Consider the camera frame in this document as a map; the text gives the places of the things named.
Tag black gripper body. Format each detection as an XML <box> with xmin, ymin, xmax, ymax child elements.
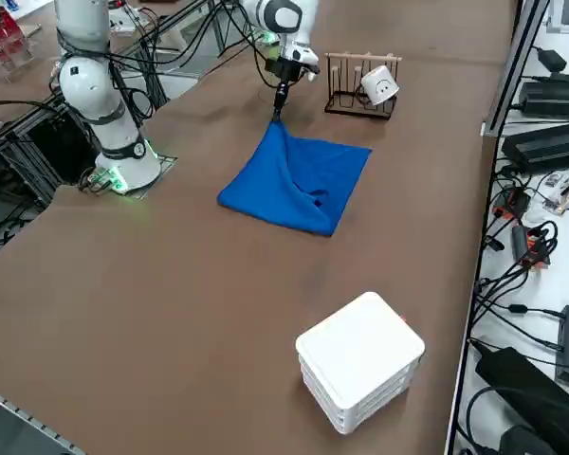
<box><xmin>275</xmin><ymin>61</ymin><xmax>303</xmax><ymax>87</ymax></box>

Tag blue microfibre towel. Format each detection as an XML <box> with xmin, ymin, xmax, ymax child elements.
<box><xmin>216</xmin><ymin>118</ymin><xmax>374</xmax><ymax>238</ymax></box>

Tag white smiley face cup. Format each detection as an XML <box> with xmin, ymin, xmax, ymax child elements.
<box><xmin>359</xmin><ymin>64</ymin><xmax>400</xmax><ymax>106</ymax></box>

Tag black power strip red switches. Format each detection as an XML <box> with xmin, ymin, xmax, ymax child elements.
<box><xmin>491</xmin><ymin>186</ymin><xmax>532</xmax><ymax>220</ymax></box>

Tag white stacked boxes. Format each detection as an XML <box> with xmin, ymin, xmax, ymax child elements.
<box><xmin>295</xmin><ymin>290</ymin><xmax>427</xmax><ymax>436</ymax></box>

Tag small black power adapter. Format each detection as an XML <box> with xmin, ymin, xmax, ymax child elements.
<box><xmin>535</xmin><ymin>46</ymin><xmax>569</xmax><ymax>73</ymax></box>

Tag long black power adapter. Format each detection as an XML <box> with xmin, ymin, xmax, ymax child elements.
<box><xmin>501</xmin><ymin>120</ymin><xmax>569</xmax><ymax>170</ymax></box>
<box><xmin>520</xmin><ymin>73</ymin><xmax>569</xmax><ymax>119</ymax></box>

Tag clear acrylic shelf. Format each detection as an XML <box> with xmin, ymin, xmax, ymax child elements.
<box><xmin>0</xmin><ymin>9</ymin><xmax>42</xmax><ymax>84</ymax></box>

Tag black orange connector device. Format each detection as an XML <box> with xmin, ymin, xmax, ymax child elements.
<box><xmin>510</xmin><ymin>225</ymin><xmax>552</xmax><ymax>270</ymax></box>

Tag clear packets with parts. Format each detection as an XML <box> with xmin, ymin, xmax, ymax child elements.
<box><xmin>542</xmin><ymin>171</ymin><xmax>569</xmax><ymax>217</ymax></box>

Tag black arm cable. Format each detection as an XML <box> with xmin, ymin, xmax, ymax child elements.
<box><xmin>106</xmin><ymin>0</ymin><xmax>285</xmax><ymax>91</ymax></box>

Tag black wire cup rack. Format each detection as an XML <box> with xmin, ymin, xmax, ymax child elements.
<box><xmin>323</xmin><ymin>50</ymin><xmax>403</xmax><ymax>120</ymax></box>

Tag silver aluminium post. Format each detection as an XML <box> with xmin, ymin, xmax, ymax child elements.
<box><xmin>481</xmin><ymin>0</ymin><xmax>551</xmax><ymax>139</ymax></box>

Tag black aluminium frame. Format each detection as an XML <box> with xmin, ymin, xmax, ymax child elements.
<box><xmin>0</xmin><ymin>97</ymin><xmax>101</xmax><ymax>212</ymax></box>

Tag silver aluminium rail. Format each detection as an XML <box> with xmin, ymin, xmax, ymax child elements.
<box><xmin>0</xmin><ymin>382</ymin><xmax>84</xmax><ymax>455</ymax></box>

